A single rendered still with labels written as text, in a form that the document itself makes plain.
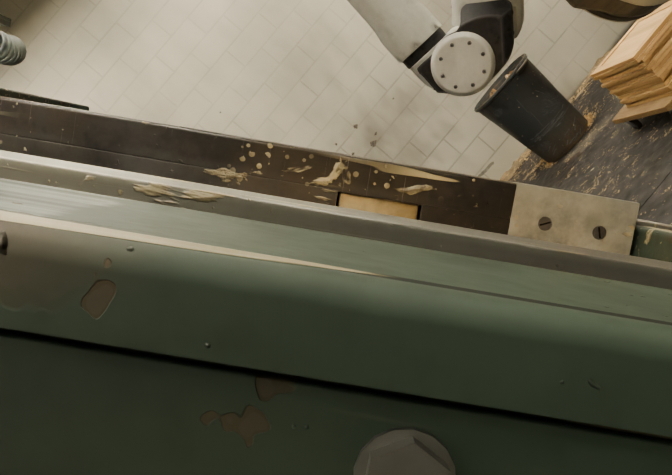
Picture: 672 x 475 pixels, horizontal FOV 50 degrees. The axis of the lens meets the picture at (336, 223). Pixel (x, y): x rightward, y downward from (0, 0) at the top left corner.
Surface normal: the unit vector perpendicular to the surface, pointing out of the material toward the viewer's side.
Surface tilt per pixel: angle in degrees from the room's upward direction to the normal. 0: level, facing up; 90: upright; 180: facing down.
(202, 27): 90
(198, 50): 90
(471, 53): 90
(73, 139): 90
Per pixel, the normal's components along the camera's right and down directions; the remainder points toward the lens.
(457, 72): -0.22, 0.34
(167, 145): 0.00, 0.09
